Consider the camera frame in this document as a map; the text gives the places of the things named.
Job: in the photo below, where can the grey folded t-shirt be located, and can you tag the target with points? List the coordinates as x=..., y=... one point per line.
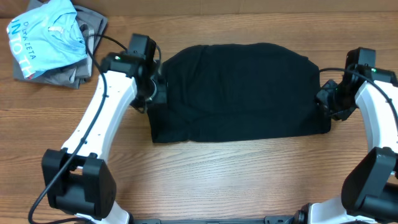
x=92, y=24

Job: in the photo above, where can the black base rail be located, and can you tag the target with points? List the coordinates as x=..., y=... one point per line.
x=284, y=219

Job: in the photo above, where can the black t-shirt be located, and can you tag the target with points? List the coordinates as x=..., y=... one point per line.
x=221, y=93

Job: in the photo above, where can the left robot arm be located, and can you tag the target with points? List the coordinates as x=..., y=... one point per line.
x=77, y=178

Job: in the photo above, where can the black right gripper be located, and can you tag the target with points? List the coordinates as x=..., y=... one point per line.
x=324, y=94

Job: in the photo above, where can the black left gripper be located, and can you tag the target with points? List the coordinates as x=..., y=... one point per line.
x=140, y=104

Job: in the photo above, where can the light blue folded t-shirt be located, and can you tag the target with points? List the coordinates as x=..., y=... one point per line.
x=46, y=38

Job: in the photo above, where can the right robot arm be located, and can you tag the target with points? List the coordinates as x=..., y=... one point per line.
x=366, y=195

